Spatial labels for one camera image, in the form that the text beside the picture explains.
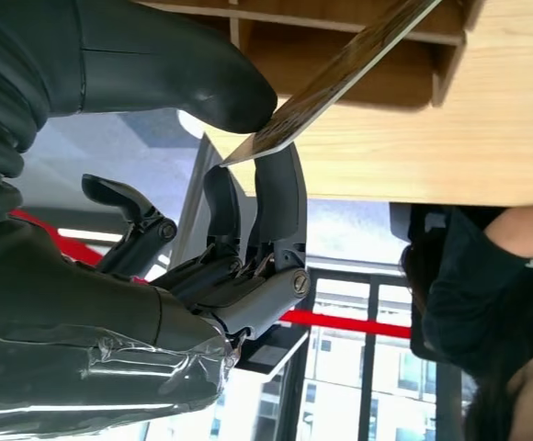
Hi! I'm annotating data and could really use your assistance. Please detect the person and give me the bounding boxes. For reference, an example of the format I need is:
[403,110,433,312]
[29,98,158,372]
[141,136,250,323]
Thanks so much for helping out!
[399,203,533,441]

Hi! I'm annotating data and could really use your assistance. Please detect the red barrier belt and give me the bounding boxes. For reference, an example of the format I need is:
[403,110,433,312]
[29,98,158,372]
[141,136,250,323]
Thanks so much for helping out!
[279,308,413,341]
[8,209,150,286]

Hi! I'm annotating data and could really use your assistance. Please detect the dark blue carpet mat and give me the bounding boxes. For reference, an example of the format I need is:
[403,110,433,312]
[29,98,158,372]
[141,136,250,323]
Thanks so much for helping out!
[116,107,190,151]

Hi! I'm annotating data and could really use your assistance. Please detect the cardboard divider box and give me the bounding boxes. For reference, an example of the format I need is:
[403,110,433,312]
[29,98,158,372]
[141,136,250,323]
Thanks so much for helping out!
[137,0,485,112]

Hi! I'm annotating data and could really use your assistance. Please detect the black window frame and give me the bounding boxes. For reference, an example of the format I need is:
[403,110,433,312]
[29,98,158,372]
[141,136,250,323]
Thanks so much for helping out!
[273,266,466,441]

